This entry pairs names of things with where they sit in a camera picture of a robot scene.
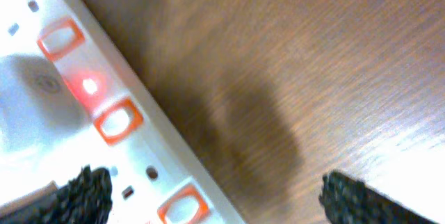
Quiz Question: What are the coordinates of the white charger plug adapter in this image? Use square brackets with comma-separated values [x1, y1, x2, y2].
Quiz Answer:
[1, 55, 86, 152]

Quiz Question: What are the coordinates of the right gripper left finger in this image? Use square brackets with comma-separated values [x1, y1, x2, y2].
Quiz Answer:
[1, 166, 113, 224]

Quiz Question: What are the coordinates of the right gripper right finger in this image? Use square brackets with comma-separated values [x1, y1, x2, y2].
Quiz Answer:
[318, 170, 434, 224]

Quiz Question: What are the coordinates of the white power strip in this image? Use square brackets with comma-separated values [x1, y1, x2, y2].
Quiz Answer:
[1, 0, 243, 223]

